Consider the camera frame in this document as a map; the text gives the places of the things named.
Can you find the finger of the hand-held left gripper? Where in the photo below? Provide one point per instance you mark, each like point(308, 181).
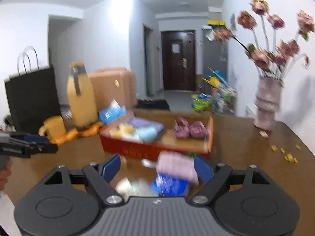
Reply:
point(37, 139)
point(44, 148)

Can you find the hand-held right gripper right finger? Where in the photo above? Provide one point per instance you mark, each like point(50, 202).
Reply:
point(203, 169)

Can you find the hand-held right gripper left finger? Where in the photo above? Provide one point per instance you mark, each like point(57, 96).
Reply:
point(112, 168)

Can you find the pink fluffy sock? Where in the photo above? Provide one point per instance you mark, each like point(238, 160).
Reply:
point(174, 167)

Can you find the clear plastic packet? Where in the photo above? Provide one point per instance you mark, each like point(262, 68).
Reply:
point(133, 188)

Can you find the red cardboard box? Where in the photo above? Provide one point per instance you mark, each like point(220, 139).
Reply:
point(137, 150)

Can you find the white plush toy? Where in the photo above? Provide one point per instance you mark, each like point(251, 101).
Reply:
point(147, 163)

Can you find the blue plastic packet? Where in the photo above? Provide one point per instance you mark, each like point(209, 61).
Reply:
point(169, 186)

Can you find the yellow fluffy plush toy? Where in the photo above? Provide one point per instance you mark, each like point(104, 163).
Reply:
point(123, 130)

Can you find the light blue plush toy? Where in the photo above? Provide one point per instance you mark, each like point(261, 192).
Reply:
point(146, 134)

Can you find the purple cloth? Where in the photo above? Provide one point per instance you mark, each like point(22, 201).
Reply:
point(145, 123)

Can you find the person's left hand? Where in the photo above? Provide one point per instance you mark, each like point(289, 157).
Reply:
point(5, 177)

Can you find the yellow mug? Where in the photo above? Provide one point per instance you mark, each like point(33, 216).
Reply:
point(55, 126)

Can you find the black paper bag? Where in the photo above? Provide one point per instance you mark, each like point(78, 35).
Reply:
point(32, 98)

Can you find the blue tissue pack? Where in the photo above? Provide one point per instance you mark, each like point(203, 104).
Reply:
point(110, 114)

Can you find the yellow thermos jug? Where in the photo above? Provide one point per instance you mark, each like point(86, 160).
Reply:
point(82, 103)

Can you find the fallen dried petal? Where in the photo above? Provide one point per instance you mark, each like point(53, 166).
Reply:
point(264, 134)

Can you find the black floor mat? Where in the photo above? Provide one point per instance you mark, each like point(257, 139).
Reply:
point(152, 104)

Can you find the pink suitcase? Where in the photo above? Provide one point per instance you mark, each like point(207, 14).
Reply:
point(110, 86)

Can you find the scattered yellow flower buds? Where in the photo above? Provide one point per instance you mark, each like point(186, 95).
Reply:
point(290, 157)

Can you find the pink ceramic vase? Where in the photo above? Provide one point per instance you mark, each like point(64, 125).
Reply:
point(267, 108)

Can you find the blue and yellow umbrellas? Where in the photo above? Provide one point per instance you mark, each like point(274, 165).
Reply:
point(214, 78)

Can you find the dark brown door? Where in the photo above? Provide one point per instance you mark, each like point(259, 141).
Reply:
point(177, 66)

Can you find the grey refrigerator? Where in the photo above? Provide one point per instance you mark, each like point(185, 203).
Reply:
point(216, 61)

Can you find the dark side door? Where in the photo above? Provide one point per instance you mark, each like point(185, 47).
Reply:
point(147, 61)

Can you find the paper sheet on door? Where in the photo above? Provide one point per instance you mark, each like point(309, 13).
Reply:
point(175, 48)

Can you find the bunch of dried roses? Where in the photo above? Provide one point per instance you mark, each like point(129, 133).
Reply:
point(260, 59)

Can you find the paper sheet on refrigerator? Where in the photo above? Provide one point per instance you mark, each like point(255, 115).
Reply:
point(210, 34)

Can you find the yellow box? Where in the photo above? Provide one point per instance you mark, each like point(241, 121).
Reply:
point(216, 22)

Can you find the wall picture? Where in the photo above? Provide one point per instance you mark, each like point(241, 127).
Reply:
point(232, 21)

